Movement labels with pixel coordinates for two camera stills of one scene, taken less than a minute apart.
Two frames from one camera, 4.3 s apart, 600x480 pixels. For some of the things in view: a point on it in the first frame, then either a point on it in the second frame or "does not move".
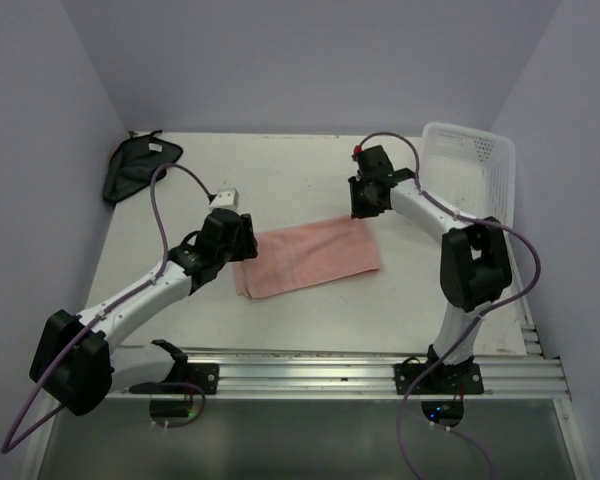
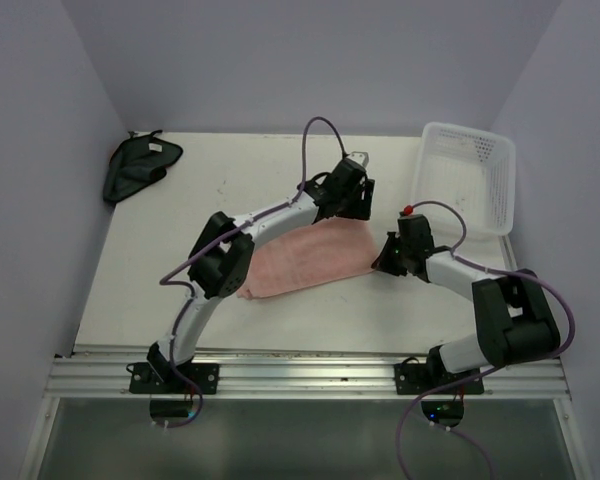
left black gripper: [247, 246] -> [361, 208]
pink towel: [302, 256] does not move
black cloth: [137, 162] does not move
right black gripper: [359, 211] -> [383, 262]
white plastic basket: [469, 170] does not move
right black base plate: [463, 378] does not move
